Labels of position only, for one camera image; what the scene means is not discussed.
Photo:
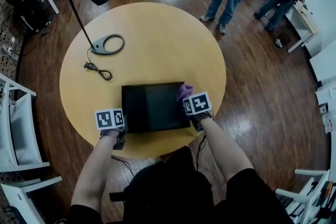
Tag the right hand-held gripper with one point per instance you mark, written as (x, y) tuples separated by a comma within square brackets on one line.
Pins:
[(197, 103)]

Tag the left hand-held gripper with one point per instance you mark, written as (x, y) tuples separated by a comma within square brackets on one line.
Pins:
[(109, 119)]

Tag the black rectangular tray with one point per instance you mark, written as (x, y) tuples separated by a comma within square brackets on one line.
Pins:
[(153, 107)]

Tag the person's left forearm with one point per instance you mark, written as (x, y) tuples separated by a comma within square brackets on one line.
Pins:
[(97, 168)]

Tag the person's right forearm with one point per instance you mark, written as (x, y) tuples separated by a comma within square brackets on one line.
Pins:
[(223, 147)]

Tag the round yellow wooden table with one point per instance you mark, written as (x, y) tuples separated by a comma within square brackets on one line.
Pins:
[(162, 47)]

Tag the person's black clothing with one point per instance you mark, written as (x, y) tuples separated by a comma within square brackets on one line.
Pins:
[(173, 191)]

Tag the white metal shelf rack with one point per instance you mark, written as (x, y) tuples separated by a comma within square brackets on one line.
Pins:
[(15, 128)]

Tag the white cabinet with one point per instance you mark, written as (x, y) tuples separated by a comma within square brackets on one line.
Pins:
[(324, 86)]

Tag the white light-wood desk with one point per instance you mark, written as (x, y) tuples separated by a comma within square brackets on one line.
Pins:
[(302, 26)]

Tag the white shelf with books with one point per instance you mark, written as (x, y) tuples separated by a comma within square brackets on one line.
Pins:
[(309, 196)]

